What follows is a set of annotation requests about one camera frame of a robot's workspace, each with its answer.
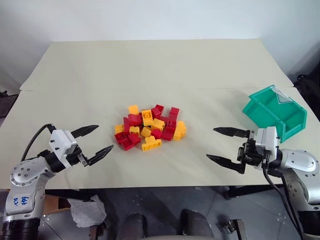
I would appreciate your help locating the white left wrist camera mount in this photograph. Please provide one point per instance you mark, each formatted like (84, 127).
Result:
(61, 146)

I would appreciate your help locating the metal table foot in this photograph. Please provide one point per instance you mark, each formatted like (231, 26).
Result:
(232, 228)

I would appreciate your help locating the green plastic bin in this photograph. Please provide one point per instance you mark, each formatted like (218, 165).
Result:
(265, 113)

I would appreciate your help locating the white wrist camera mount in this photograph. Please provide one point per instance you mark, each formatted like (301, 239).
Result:
(269, 140)
(61, 146)

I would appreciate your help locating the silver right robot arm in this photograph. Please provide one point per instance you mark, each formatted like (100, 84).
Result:
(298, 162)

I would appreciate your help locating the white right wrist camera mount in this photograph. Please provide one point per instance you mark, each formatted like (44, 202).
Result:
(269, 140)

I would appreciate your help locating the black table frame bar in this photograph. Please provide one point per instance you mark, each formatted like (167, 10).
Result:
(252, 191)
(70, 193)

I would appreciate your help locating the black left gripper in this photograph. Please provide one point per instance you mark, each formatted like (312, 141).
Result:
(75, 156)

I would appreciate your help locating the brown cardboard box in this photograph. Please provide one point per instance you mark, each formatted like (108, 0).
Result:
(53, 203)

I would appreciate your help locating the black chair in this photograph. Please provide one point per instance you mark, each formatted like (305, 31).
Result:
(308, 82)

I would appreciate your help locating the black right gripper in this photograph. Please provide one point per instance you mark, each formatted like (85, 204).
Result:
(251, 153)

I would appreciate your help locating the clear plastic label holder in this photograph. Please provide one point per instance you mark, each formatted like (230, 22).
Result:
(283, 96)

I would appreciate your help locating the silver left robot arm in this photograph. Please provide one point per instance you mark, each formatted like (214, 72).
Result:
(25, 175)

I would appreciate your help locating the white crumpled paper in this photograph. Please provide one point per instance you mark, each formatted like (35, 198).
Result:
(86, 211)

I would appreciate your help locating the dark rounded shape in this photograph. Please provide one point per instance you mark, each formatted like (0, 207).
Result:
(135, 225)
(196, 222)

